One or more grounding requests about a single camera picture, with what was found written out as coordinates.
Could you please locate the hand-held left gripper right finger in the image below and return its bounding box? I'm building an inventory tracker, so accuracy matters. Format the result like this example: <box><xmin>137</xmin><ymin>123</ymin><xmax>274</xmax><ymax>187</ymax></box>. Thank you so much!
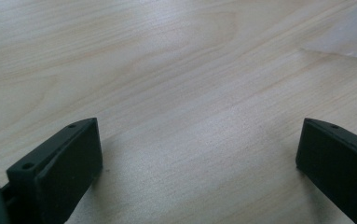
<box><xmin>295</xmin><ymin>118</ymin><xmax>357</xmax><ymax>224</ymax></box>

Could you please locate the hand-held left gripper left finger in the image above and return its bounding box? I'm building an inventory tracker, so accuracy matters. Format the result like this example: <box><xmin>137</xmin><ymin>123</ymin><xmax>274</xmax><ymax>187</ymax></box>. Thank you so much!
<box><xmin>0</xmin><ymin>117</ymin><xmax>103</xmax><ymax>224</ymax></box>

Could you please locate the clear plastic bag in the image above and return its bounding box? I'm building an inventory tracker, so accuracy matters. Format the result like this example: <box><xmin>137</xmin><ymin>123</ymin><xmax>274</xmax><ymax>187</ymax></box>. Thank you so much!
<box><xmin>301</xmin><ymin>0</ymin><xmax>357</xmax><ymax>61</ymax></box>

